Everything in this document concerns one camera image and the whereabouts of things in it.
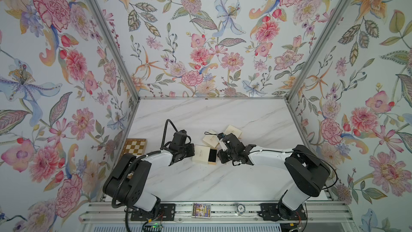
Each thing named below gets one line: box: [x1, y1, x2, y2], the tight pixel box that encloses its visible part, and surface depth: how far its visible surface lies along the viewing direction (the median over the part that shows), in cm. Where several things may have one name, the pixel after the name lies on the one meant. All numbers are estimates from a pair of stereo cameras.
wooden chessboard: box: [121, 138, 148, 156], surface depth 95 cm
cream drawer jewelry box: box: [192, 144, 218, 165], surface depth 90 cm
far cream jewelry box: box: [224, 124, 243, 139], surface depth 103 cm
